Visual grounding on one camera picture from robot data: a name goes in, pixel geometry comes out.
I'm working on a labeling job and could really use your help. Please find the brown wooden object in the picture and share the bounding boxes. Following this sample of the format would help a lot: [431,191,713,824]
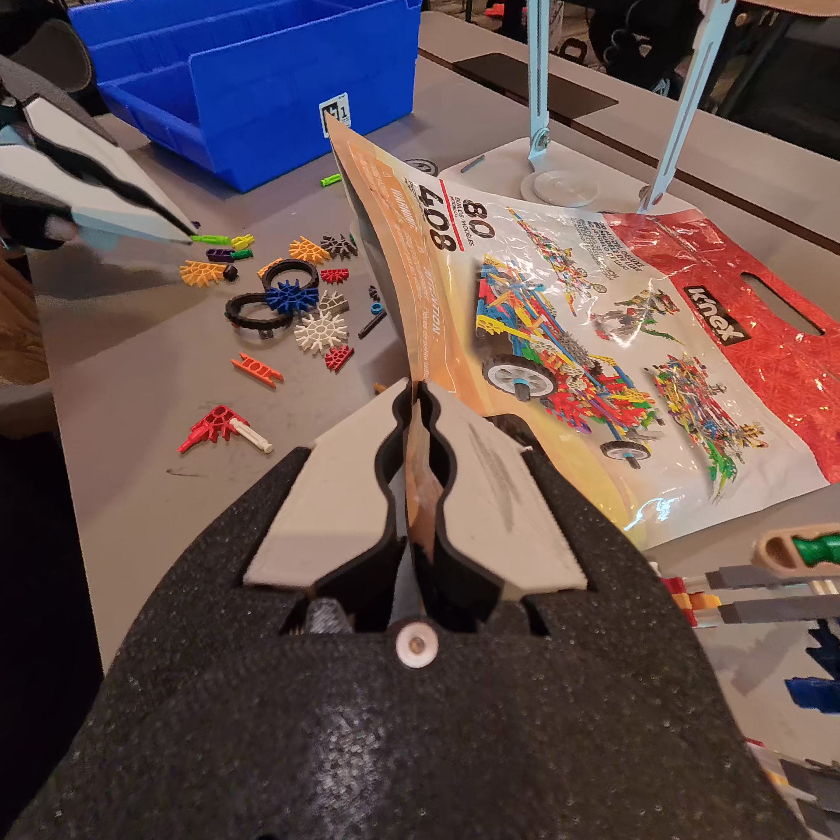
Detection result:
[0,256,50,388]

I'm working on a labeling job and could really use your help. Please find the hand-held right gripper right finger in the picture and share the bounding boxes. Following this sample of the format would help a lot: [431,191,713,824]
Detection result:
[419,381,589,623]

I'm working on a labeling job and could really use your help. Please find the colourful construction toy model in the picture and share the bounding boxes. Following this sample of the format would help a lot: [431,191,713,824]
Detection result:
[751,525,840,578]

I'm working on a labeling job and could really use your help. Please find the wooden book stand, blue legs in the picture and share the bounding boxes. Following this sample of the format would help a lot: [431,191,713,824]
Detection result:
[438,0,840,217]

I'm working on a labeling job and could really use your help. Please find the white round toy connector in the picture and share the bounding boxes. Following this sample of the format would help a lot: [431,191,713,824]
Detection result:
[293,310,349,355]

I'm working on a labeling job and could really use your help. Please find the black rubber toy tyre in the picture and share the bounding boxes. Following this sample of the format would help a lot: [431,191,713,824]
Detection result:
[225,292,294,339]
[261,258,320,296]

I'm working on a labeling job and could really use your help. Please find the black office chair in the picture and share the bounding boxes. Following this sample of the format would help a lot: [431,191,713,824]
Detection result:
[587,0,697,99]
[715,10,840,142]

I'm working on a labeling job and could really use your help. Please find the pile of small toy pieces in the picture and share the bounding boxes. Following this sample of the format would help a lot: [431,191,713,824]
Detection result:
[178,157,441,375]

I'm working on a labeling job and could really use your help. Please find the white toy rod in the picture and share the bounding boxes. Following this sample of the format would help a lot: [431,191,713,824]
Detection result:
[230,420,274,455]

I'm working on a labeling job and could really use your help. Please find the printed plastic toy set bag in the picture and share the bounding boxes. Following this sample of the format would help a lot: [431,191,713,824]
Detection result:
[325,112,840,565]

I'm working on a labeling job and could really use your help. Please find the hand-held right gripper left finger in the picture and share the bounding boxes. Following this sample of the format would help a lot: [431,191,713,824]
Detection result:
[241,379,417,634]

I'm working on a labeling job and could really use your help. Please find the blue plastic bin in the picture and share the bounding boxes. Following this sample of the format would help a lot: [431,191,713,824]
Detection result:
[67,0,423,193]

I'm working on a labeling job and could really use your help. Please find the orange ladder toy connector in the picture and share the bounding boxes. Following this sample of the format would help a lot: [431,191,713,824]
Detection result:
[231,352,284,389]

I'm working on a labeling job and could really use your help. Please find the red toy connector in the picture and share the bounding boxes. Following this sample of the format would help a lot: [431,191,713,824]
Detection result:
[178,405,250,455]

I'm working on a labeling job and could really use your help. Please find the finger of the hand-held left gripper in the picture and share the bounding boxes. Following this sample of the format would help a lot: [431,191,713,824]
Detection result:
[21,94,199,238]
[0,141,194,247]

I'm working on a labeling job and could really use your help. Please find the blue round toy connector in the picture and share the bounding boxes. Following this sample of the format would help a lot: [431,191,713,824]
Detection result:
[266,279,320,317]

